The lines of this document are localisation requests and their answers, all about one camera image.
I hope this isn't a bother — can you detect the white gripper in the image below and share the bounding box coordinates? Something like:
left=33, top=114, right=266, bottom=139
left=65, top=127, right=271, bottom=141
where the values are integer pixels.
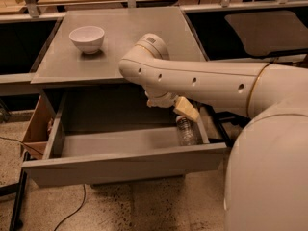
left=145, top=91, right=199, bottom=122

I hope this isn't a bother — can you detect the clear plastic water bottle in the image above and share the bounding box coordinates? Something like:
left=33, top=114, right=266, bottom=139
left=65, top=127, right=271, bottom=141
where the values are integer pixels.
left=176, top=115, right=198, bottom=146

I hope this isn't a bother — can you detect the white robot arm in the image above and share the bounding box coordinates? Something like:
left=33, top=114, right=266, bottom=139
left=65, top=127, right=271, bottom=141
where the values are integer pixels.
left=119, top=34, right=308, bottom=231

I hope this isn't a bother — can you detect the grey open top drawer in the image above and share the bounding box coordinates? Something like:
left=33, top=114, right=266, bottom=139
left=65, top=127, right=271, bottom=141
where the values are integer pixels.
left=22, top=84, right=226, bottom=187

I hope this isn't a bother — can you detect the grey cabinet counter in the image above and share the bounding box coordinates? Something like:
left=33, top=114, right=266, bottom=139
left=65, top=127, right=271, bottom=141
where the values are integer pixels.
left=30, top=6, right=213, bottom=123

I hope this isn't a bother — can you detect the black office chair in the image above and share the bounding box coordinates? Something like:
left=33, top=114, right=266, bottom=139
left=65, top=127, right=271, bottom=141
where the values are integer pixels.
left=202, top=10, right=308, bottom=147

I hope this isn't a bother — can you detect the white ceramic bowl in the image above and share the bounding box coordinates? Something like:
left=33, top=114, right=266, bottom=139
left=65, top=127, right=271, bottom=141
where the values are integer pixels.
left=69, top=26, right=105, bottom=54

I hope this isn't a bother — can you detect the black metal stand leg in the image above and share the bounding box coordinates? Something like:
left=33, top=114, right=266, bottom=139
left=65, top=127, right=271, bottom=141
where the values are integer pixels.
left=0, top=151, right=32, bottom=231

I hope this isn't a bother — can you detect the black floor cable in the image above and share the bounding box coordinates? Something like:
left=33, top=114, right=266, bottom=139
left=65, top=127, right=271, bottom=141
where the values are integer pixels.
left=52, top=183, right=88, bottom=231

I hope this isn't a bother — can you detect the grey metal rail frame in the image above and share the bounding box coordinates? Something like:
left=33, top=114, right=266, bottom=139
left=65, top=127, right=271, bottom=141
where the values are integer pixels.
left=0, top=0, right=308, bottom=96

